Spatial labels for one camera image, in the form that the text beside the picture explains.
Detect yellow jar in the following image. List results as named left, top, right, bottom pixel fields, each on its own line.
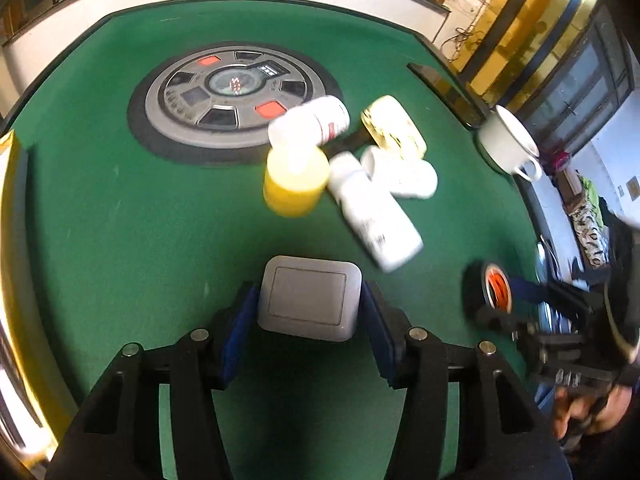
left=262, top=142, right=332, bottom=218

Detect short white bottle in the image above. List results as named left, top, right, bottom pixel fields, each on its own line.
left=361, top=145, right=439, bottom=200

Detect person's right hand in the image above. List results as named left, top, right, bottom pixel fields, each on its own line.
left=552, top=384, right=640, bottom=434

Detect yellow-rimmed white tray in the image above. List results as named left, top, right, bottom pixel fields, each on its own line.
left=0, top=130, right=68, bottom=466

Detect patterned cloth pile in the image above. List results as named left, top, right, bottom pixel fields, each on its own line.
left=550, top=150, right=616, bottom=271

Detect hanging black cables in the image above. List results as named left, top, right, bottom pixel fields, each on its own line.
left=440, top=0, right=486, bottom=61

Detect round grey table control panel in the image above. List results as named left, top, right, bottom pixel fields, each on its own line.
left=126, top=42, right=345, bottom=167

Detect white wall switch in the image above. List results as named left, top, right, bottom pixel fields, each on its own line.
left=257, top=255, right=362, bottom=342

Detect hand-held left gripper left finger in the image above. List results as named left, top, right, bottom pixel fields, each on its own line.
left=45, top=280, right=263, bottom=480

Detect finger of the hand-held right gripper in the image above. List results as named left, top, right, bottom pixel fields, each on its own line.
left=475, top=309, right=566, bottom=348
left=507, top=279, right=603, bottom=311

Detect white cup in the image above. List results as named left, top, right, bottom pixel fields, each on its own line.
left=477, top=105, right=543, bottom=183

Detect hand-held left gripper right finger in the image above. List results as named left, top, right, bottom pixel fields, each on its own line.
left=357, top=280, right=573, bottom=480

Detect black tape roll red core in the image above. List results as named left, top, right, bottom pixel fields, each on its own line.
left=462, top=260, right=513, bottom=321

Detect white bottle red label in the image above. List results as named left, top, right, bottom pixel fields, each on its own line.
left=267, top=95, right=351, bottom=151

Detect tall white printed bottle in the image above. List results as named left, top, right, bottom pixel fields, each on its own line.
left=326, top=152, right=425, bottom=275

